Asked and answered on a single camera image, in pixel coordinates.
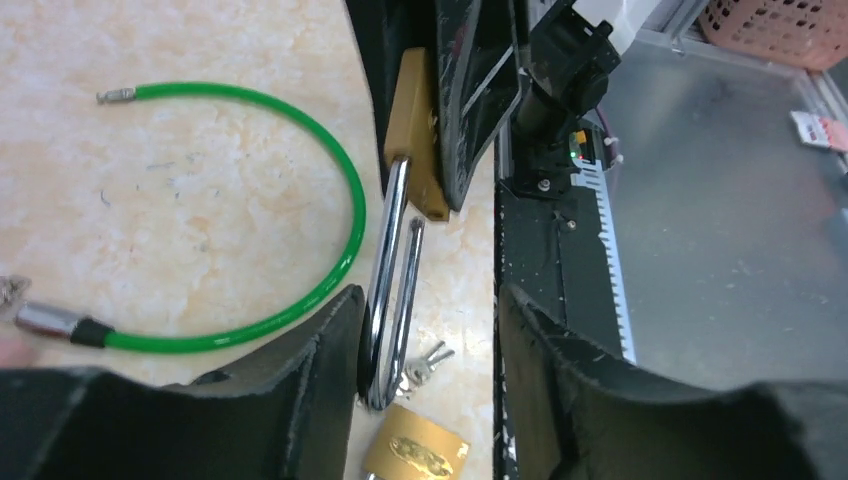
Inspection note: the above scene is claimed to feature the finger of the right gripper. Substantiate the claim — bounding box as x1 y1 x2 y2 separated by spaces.
345 0 436 194
435 0 520 212

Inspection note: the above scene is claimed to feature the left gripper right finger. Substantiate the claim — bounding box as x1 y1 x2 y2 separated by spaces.
498 285 847 479

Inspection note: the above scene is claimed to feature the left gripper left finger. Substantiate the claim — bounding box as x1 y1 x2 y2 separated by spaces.
1 285 365 479

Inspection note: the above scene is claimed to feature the brass padlock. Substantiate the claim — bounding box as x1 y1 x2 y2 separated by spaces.
360 339 472 480
358 47 450 412

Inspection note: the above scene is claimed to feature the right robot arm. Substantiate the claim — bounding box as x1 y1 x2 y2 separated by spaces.
346 1 656 221

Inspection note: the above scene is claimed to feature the pink cloth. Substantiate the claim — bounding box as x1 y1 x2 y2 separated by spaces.
0 338 37 369

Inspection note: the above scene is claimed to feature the pink plastic basket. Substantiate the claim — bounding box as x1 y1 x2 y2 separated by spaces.
697 0 847 71

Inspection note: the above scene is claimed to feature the small white paper label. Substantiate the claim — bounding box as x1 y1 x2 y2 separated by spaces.
790 111 847 154

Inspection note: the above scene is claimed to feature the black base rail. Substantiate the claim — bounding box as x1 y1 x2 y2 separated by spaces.
493 122 639 480

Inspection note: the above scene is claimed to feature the aluminium frame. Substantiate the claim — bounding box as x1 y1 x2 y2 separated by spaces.
493 0 848 174

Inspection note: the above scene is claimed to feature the green cable lock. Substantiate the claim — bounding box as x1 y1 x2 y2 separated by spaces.
0 80 368 356

